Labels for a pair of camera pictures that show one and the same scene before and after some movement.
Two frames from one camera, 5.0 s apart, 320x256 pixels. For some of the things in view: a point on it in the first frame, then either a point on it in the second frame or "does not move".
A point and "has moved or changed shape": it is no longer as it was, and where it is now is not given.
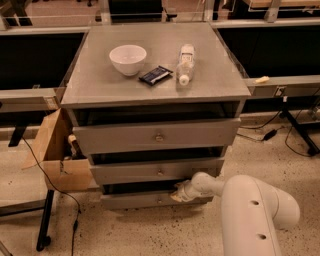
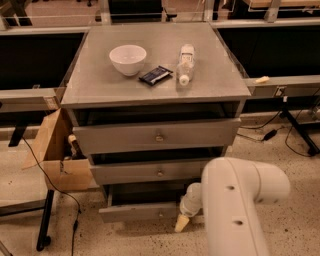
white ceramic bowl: (128, 59) does not move
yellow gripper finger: (176, 198) → (181, 223)
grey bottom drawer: (156, 200) has moved or changed shape
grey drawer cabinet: (153, 105) does not move
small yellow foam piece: (263, 79) does not move
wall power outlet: (279, 90) does not move
